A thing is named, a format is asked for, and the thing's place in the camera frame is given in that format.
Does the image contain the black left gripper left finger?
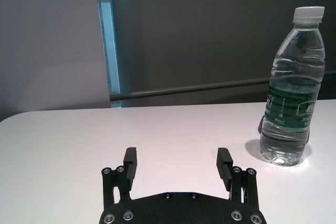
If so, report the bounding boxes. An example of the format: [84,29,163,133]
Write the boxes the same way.
[101,147,139,207]

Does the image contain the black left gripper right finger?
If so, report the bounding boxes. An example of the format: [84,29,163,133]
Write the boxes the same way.
[215,147,260,206]

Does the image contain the clear water bottle green label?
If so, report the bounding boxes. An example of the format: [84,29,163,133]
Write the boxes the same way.
[259,6,326,167]

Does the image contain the green YES button black base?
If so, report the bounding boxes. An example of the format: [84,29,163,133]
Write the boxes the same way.
[256,115,311,146]

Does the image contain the dark thin handrail bar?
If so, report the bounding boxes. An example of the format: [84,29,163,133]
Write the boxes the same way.
[109,70,336,102]

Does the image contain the teal window glass strip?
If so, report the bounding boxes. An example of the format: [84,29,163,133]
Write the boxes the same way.
[96,0,122,109]

